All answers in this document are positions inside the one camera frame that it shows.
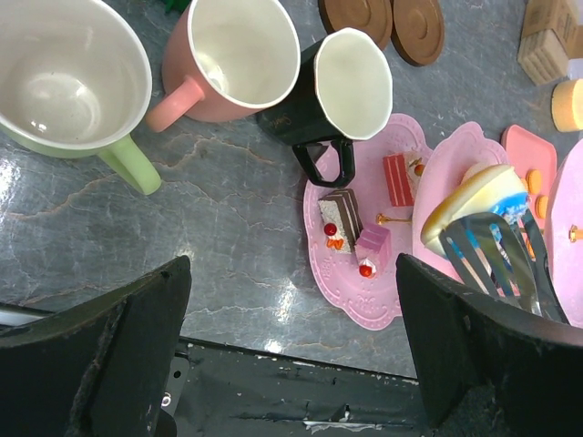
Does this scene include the chocolate cake slice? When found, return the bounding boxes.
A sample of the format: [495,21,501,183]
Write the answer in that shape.
[318,188,363,254]

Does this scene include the round biscuit left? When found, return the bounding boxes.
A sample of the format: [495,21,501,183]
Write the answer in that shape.
[535,195,548,219]

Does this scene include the blue donut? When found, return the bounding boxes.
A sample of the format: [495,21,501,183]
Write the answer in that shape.
[420,164,529,258]

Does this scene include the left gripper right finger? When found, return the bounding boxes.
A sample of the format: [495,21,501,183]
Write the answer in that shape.
[396,254,582,436]

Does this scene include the pink mug white inside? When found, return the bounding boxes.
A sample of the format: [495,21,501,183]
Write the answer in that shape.
[146,1,300,132]

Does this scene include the brown saucer middle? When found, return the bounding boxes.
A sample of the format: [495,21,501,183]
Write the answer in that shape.
[391,0,445,66]

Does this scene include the metal tongs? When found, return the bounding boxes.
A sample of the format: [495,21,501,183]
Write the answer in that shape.
[439,211,568,324]

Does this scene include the brown saucer left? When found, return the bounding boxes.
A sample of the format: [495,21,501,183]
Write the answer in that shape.
[318,0,394,50]

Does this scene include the green mug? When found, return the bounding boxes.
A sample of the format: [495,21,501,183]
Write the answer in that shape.
[1,1,161,195]

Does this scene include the cardboard box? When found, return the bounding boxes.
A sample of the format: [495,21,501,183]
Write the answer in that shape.
[517,0,582,86]

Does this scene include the pink striped cake slice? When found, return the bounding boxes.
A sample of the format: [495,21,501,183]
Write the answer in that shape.
[355,223,391,279]

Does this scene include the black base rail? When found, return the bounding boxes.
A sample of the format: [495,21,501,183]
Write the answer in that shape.
[161,338,432,436]

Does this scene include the round biscuit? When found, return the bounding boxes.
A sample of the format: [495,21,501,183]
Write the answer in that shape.
[535,195,548,219]
[526,168,543,195]

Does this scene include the black mug white inside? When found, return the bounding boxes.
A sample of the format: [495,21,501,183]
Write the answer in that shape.
[257,27,393,188]

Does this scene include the pink dessert tray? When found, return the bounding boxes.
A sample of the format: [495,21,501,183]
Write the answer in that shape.
[502,125,557,229]

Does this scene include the pink three-tier cake stand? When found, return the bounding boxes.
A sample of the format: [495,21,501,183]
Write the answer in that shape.
[303,114,582,330]

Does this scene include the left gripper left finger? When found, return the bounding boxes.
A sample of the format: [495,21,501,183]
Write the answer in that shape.
[1,256,191,436]

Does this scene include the red layered cake slice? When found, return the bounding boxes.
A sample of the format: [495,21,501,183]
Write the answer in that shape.
[383,152,425,207]

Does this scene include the brown saucer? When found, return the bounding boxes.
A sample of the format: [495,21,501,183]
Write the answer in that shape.
[318,0,394,50]
[391,0,445,66]

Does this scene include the round biscuit top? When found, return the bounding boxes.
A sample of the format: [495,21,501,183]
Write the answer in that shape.
[526,168,543,195]

